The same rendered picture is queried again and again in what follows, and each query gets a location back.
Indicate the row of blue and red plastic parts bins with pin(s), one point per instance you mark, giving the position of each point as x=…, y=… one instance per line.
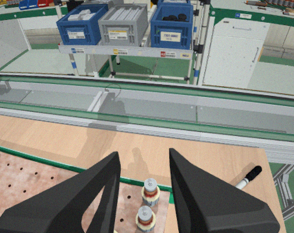
x=24, y=5

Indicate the green flat bar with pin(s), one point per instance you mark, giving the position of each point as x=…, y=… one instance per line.
x=80, y=169

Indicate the green and grey conveyor belt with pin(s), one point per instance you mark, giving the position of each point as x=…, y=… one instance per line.
x=220, y=111

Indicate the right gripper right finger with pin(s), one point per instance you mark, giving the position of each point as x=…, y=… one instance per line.
x=206, y=204

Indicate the grey metal shelf rack with plastic storage bins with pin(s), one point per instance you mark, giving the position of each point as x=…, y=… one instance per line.
x=102, y=30

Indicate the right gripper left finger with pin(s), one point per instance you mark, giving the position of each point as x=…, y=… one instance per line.
x=60, y=208

